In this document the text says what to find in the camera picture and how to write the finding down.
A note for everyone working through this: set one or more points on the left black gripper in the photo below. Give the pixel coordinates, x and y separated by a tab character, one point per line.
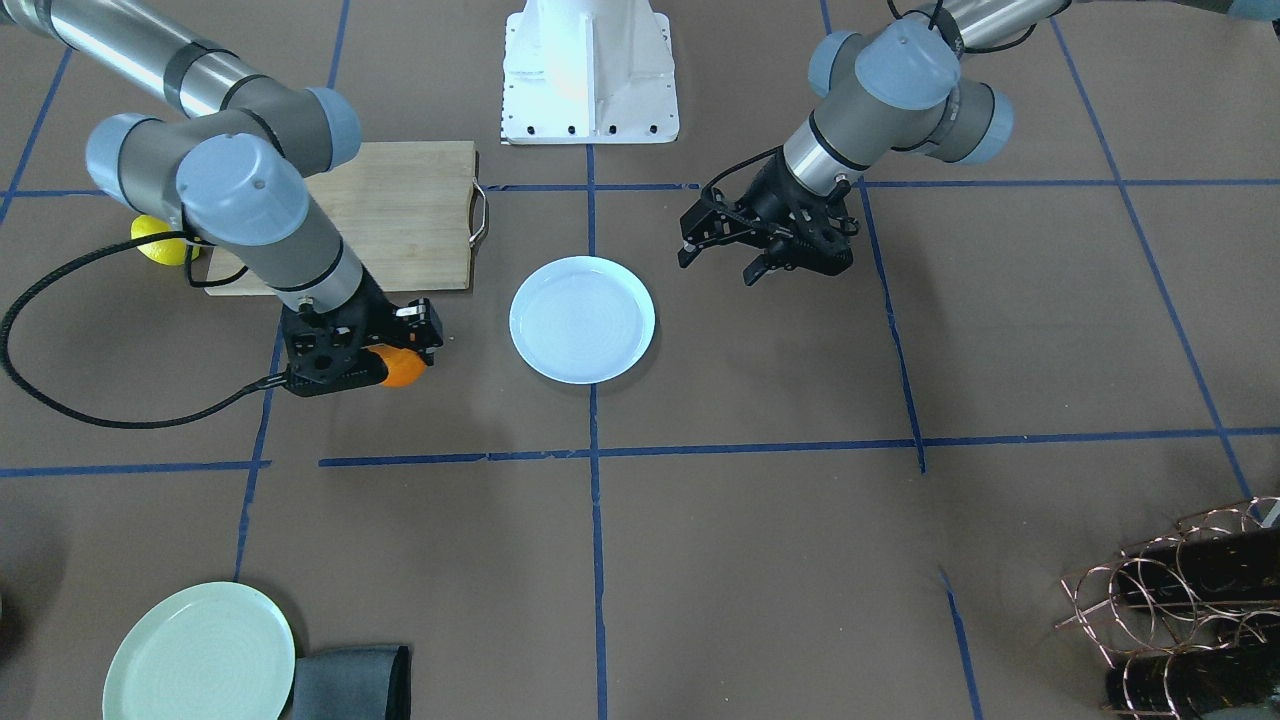
765	200

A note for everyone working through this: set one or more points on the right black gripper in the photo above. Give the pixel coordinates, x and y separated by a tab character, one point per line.
381	306

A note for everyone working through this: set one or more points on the orange mandarin fruit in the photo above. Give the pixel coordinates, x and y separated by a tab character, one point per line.
402	365

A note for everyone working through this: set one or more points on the light blue ceramic plate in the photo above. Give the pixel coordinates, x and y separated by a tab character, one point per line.
582	320

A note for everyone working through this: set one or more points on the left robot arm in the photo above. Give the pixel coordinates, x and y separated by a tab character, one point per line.
900	89

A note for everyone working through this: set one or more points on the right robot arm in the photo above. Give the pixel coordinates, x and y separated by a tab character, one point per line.
233	174

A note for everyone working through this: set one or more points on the light green ceramic plate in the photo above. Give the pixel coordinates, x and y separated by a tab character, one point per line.
218	650

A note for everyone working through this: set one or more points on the bamboo cutting board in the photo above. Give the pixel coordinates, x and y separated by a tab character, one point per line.
405	210

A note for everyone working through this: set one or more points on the lower yellow lemon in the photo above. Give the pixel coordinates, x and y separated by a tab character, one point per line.
168	252

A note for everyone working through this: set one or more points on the dark grey folded cloth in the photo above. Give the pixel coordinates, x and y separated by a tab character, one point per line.
357	682

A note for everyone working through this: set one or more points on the dark wine bottle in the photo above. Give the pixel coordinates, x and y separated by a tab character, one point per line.
1231	683
1230	572

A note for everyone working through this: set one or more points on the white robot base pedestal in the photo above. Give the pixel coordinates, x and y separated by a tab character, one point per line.
599	72

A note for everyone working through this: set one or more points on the copper wire bottle rack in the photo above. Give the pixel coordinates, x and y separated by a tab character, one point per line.
1186	622

